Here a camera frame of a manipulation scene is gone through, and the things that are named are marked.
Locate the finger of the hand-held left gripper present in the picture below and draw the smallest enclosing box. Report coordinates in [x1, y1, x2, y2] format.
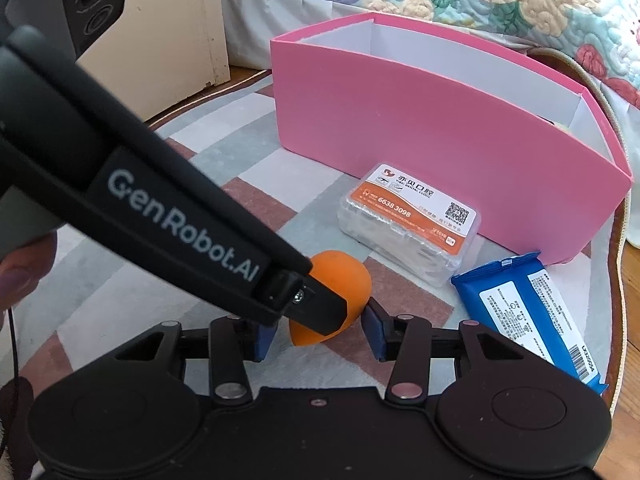
[275, 267, 349, 338]

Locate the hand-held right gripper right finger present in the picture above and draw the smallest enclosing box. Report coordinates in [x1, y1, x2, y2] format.
[364, 298, 508, 403]

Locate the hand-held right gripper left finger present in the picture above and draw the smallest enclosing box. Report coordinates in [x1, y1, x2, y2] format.
[114, 316, 280, 405]

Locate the orange makeup sponge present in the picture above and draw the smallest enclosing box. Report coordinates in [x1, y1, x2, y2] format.
[289, 250, 373, 348]

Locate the blue wet wipes packet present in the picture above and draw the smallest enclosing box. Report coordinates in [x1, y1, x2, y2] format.
[450, 251, 610, 395]

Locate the pink cardboard box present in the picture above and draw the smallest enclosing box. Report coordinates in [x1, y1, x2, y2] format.
[270, 12, 633, 267]

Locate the person's left hand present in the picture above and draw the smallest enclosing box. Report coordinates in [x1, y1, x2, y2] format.
[0, 232, 58, 311]

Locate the checkered rug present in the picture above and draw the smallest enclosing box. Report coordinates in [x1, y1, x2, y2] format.
[0, 67, 631, 411]

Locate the beige wooden cabinet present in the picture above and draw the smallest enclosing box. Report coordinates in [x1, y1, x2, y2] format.
[75, 0, 231, 123]

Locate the black cable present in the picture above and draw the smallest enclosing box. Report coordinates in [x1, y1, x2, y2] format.
[4, 307, 23, 388]

